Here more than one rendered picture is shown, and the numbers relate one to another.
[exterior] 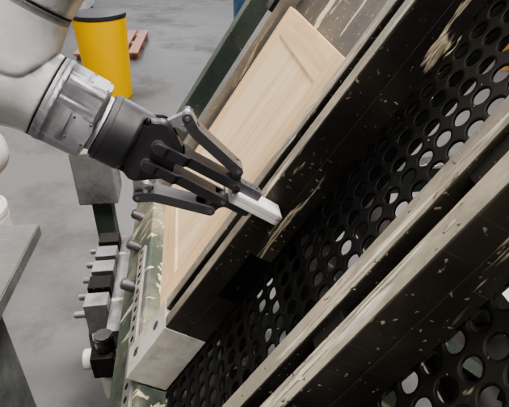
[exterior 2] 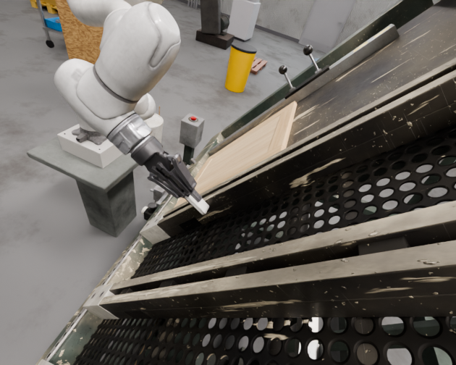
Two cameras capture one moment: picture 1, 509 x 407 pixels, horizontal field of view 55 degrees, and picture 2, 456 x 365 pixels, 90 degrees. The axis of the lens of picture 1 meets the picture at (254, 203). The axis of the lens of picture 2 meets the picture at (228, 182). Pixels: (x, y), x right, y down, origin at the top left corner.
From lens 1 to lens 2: 0.26 m
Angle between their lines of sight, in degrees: 15
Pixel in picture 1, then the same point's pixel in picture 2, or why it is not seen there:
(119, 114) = (145, 147)
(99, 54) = (236, 67)
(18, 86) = (103, 122)
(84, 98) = (129, 136)
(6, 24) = (101, 98)
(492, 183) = (221, 284)
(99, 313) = (158, 194)
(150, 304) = (169, 205)
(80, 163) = (184, 126)
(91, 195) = (184, 140)
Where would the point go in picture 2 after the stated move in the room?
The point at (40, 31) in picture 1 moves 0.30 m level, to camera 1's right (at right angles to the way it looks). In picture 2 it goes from (116, 104) to (248, 169)
